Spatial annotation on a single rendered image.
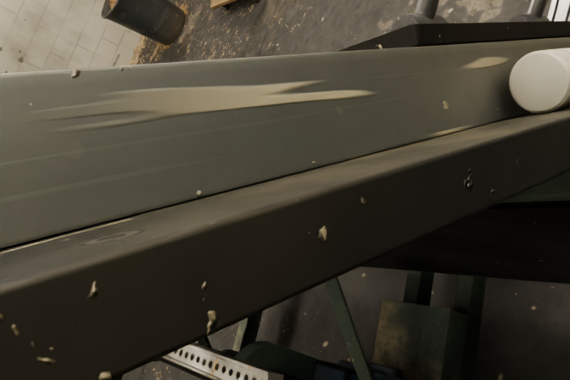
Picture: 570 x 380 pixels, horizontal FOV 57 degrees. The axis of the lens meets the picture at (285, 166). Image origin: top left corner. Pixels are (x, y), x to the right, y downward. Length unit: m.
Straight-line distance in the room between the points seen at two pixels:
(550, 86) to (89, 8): 6.04
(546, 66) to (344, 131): 0.12
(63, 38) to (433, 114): 5.91
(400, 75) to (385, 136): 0.03
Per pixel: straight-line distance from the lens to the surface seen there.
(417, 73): 0.23
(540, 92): 0.28
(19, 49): 5.98
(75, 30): 6.14
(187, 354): 1.27
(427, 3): 0.28
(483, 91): 0.28
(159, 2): 5.29
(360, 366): 1.10
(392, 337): 1.79
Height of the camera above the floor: 1.67
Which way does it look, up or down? 35 degrees down
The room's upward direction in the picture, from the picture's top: 64 degrees counter-clockwise
